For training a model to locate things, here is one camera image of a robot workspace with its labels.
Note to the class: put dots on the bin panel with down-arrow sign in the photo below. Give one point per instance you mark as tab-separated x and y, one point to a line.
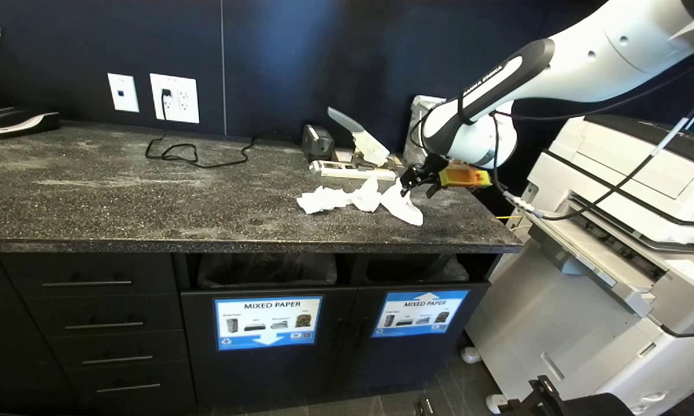
198	361

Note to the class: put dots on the grey plastic bin liner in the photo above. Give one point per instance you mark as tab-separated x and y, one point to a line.
267	272

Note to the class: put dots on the mixed paper sign arrow up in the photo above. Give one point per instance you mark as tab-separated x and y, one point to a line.
420	313

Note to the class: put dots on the wide white paper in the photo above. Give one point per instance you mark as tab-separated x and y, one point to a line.
325	199

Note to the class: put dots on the large white wall outlet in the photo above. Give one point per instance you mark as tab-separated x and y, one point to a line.
174	97

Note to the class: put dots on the mixed paper sign arrow down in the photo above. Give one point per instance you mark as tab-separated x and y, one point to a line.
267	339

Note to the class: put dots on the grey printer side tray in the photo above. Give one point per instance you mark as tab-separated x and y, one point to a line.
587	245

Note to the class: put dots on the dark cabinet drawer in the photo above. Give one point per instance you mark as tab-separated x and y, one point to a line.
101	313
83	268
131	400
116	347

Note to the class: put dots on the white printer foot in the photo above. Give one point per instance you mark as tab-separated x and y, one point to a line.
498	404
471	357

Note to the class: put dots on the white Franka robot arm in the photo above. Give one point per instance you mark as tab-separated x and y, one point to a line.
592	60

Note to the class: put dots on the gold wrist camera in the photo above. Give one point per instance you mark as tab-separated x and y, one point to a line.
463	176

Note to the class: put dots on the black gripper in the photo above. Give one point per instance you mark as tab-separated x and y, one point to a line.
428	171

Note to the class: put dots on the small white wall plate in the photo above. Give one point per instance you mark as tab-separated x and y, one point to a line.
124	93

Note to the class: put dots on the stapler with grey lever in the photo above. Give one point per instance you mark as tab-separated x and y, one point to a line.
366	147

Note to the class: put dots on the large white office printer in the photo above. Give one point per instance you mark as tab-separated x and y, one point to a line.
592	361

